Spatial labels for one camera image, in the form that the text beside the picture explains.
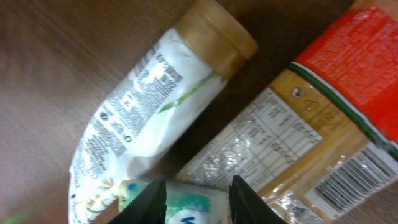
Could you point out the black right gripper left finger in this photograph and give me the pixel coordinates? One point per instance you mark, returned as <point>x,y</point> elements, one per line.
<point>149,207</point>

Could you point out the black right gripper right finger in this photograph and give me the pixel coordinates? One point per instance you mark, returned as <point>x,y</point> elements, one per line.
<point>246,207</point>

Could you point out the teal tissue pack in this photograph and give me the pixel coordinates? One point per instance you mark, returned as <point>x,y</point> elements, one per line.
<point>188,204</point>

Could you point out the orange spaghetti package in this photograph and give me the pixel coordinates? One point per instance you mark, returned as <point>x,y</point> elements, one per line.
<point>321,138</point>

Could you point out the white tube with gold cap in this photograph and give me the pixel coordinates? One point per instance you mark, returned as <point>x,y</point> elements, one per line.
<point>159,99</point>

